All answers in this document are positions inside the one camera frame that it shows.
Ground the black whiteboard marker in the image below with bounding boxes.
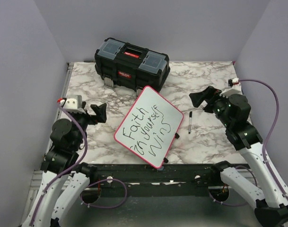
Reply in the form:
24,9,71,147
188,111,192,134

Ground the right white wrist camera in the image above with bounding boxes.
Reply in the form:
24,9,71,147
220,78,242,98

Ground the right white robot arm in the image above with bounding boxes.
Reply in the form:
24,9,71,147
189,86,288,227

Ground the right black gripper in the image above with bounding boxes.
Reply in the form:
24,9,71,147
190,85,233,127

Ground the aluminium frame rail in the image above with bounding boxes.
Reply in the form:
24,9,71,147
18,62,74,227

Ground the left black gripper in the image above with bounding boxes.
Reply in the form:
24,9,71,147
70,101,107,148

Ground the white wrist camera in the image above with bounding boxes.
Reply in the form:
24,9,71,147
220,78,242,98
57,95,86,114

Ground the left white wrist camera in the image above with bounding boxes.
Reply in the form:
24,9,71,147
57,95,86,114

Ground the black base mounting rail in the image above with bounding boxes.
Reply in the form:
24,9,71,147
39,163,258,197

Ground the black plastic toolbox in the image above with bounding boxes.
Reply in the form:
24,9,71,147
95,37,170,95

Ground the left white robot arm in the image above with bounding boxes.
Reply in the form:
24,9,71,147
22,98,107,227

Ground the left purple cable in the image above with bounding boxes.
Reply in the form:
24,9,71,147
27,106,128,227

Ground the pink framed whiteboard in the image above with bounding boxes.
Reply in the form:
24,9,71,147
113,86,184,169

